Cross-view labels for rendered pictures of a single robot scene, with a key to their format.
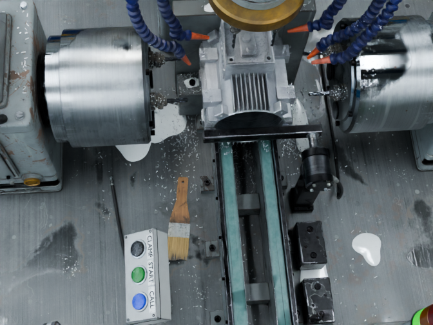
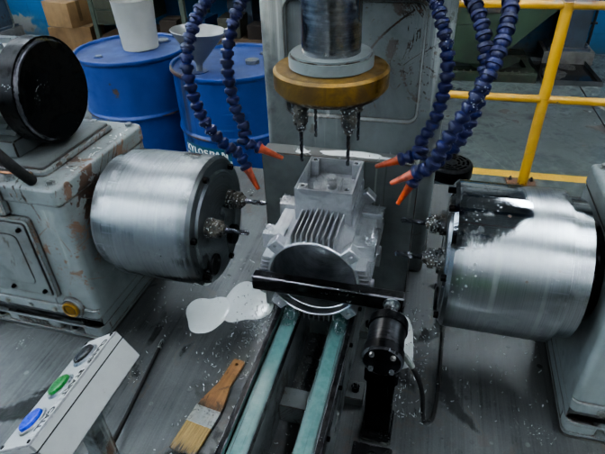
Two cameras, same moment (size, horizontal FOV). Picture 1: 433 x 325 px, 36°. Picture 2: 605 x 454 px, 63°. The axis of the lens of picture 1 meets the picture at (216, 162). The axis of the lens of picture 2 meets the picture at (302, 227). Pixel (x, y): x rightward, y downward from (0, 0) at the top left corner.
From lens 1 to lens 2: 0.81 m
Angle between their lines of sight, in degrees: 36
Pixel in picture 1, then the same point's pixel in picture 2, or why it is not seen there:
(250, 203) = (302, 402)
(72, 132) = (106, 231)
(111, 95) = (156, 191)
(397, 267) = not seen: outside the picture
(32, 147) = (65, 243)
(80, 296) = not seen: outside the picture
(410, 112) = (532, 286)
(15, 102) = (57, 175)
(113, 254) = (112, 422)
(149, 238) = (103, 342)
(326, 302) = not seen: outside the picture
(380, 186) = (499, 440)
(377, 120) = (483, 291)
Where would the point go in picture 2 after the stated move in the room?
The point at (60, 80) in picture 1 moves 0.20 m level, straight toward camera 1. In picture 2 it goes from (114, 169) to (77, 235)
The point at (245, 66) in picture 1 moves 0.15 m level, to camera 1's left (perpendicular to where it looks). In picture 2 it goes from (317, 194) to (240, 177)
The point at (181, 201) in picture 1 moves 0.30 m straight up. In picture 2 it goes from (223, 384) to (200, 258)
